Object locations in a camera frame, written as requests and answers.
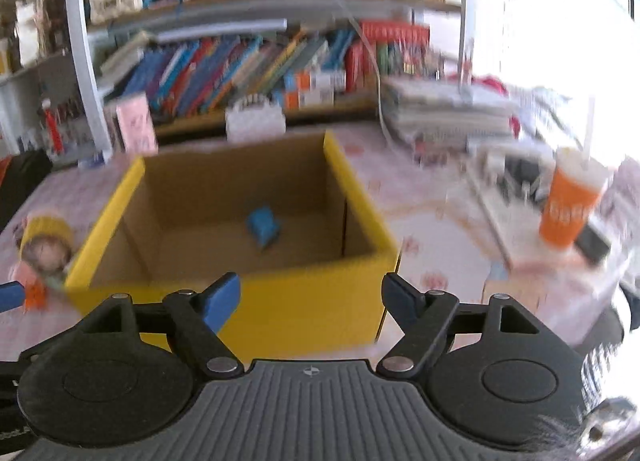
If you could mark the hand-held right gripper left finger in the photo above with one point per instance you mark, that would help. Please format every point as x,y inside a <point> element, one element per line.
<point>222,297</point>

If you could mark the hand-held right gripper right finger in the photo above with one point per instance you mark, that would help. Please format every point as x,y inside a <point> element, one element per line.
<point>397,291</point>

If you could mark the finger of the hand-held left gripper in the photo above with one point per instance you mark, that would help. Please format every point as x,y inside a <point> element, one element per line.
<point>10,296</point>

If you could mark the doll with yellow knit hat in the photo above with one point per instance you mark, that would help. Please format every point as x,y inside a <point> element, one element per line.
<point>45,241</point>

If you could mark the yellow cardboard box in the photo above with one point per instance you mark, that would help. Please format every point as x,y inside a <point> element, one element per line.
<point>320,286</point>

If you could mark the small blue block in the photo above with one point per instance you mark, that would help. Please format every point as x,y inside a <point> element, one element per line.
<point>262,227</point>

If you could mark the pink checked table mat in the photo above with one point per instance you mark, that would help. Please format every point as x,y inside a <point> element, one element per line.
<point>440,241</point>

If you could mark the black bag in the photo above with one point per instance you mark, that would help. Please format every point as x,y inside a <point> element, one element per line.
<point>22,186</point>

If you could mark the orange paper cup with straw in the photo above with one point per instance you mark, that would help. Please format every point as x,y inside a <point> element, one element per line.
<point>565,211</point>

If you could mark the stack of magazines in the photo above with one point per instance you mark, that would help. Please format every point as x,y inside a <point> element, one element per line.
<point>445,111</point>

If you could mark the pink cylindrical appliance with stickers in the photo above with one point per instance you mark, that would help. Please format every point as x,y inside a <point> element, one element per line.
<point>136,126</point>

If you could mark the black rectangular gadget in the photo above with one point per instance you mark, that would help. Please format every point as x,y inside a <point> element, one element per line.
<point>592,243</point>

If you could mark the row of colourful books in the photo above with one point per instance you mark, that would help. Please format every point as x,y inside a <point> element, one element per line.
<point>225,71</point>

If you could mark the white and wood bookshelf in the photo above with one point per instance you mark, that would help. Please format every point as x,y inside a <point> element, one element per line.
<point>82,66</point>

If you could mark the red boxed book set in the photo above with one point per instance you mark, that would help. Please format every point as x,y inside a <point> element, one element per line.
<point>395,41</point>

